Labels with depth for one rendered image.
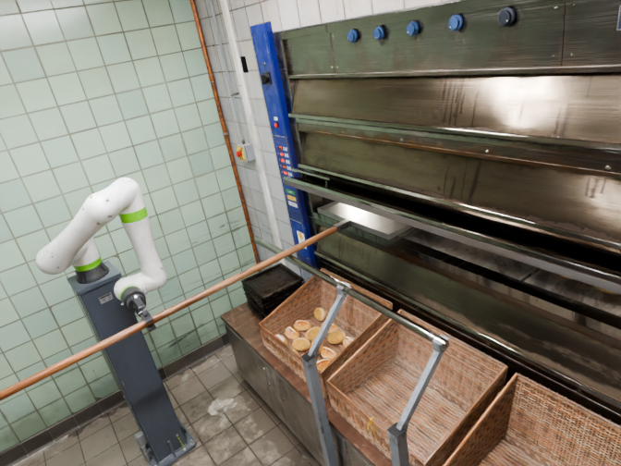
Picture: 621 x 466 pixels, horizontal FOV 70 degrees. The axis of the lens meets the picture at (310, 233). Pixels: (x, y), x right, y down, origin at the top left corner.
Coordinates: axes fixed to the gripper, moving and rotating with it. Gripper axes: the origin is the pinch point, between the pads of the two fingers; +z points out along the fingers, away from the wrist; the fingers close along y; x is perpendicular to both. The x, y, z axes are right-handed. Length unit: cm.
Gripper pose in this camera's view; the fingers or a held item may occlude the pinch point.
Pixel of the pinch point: (148, 321)
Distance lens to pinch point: 189.4
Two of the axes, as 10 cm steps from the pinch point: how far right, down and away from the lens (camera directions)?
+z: 5.7, 2.7, -7.8
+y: 1.6, 8.9, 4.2
